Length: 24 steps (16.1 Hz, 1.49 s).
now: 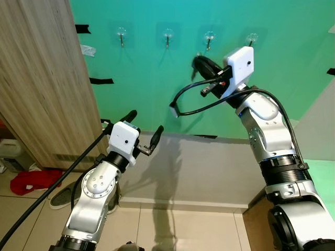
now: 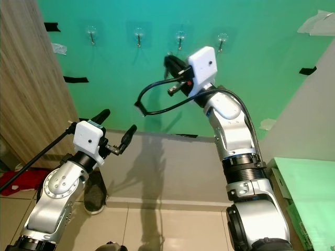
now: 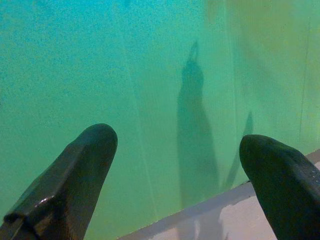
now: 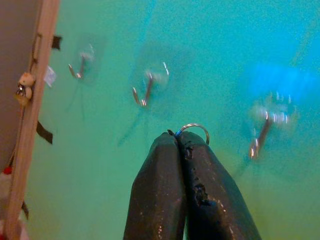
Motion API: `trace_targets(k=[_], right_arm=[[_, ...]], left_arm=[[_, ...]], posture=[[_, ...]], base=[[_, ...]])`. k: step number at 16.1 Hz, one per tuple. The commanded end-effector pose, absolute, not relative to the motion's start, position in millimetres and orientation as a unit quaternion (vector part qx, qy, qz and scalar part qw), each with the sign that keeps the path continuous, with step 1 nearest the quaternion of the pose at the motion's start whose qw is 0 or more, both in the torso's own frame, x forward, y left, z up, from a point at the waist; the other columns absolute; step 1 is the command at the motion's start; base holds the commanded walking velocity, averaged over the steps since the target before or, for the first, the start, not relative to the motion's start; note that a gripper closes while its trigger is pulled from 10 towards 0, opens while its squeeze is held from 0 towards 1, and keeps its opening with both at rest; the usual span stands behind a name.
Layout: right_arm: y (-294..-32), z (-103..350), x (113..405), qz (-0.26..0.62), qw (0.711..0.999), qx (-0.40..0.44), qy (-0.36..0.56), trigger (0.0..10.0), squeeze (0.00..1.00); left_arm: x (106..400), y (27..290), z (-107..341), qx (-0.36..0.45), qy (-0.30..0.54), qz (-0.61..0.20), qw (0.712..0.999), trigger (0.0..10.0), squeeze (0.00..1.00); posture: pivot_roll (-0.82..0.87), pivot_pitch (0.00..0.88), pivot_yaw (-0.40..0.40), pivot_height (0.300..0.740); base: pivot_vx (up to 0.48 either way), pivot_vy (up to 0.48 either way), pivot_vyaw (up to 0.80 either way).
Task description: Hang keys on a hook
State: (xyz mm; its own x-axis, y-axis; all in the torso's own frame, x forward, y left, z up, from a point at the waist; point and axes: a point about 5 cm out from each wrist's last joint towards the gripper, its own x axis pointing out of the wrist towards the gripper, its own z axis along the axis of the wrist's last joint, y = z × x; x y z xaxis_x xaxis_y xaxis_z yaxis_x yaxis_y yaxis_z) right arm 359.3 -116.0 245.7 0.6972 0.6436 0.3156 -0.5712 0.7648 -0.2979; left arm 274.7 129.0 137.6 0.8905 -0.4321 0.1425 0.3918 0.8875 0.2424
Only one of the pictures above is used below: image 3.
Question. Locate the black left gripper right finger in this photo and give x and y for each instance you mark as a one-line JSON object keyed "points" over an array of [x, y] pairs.
{"points": [[287, 190]]}

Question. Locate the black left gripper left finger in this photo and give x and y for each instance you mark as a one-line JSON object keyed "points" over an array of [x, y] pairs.
{"points": [[72, 175]]}

